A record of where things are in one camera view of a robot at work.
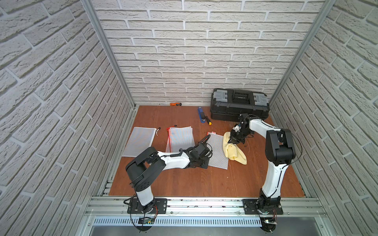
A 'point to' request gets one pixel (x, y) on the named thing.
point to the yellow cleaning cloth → (233, 151)
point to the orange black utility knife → (176, 103)
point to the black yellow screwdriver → (207, 120)
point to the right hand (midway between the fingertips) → (230, 142)
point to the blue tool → (202, 115)
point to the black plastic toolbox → (227, 104)
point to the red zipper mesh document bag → (219, 159)
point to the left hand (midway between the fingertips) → (209, 161)
